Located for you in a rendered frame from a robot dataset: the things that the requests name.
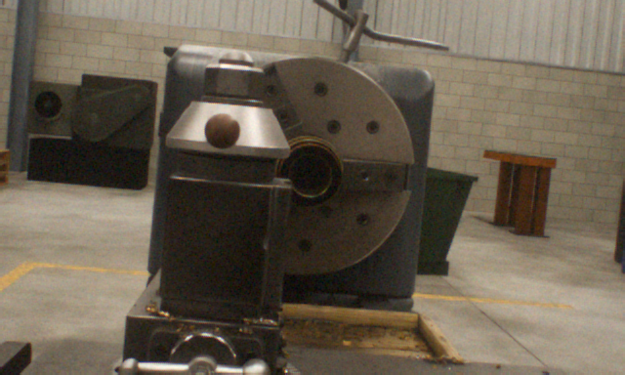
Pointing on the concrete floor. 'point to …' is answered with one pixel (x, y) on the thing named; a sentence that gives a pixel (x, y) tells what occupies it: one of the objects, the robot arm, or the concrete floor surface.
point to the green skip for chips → (440, 218)
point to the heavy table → (522, 191)
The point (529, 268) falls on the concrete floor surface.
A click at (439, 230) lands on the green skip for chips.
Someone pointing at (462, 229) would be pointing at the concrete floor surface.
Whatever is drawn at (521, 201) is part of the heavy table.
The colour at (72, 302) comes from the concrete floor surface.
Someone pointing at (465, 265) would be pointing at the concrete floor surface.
